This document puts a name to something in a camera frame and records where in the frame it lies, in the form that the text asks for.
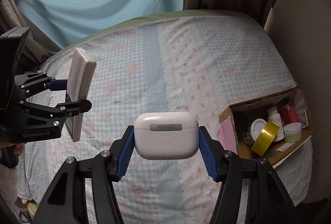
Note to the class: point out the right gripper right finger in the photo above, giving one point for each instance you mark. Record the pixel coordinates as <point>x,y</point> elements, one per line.
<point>268,200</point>

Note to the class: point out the person's hand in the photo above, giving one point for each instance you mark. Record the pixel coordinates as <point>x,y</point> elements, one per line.
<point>17,148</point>

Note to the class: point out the white remote control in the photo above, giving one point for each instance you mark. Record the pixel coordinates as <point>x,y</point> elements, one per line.
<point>82,69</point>

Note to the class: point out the yellow tape roll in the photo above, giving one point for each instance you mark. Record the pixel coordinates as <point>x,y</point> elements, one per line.
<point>265,138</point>

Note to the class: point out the red carton box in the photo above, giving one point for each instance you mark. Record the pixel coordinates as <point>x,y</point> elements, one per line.
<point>288,113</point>

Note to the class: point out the pale green cream jar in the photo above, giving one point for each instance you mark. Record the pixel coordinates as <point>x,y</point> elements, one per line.
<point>292,132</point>

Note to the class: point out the left brown curtain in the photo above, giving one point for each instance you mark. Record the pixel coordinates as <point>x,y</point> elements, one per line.
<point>38,46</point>

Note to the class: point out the green jar white lid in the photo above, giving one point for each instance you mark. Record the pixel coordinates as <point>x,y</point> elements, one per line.
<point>253,131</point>

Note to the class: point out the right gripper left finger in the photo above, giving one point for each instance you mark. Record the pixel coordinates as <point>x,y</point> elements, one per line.
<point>65,198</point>

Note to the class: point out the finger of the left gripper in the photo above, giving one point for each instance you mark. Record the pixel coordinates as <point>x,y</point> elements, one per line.
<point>38,82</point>
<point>58,113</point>

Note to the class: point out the open cardboard box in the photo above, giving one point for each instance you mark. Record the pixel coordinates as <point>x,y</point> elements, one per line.
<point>235,119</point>

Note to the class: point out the white earbuds case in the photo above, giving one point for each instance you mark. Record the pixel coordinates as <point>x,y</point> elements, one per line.
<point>166,136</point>

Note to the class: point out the white pill bottle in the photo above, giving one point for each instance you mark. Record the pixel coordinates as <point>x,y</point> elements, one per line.
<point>275,118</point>

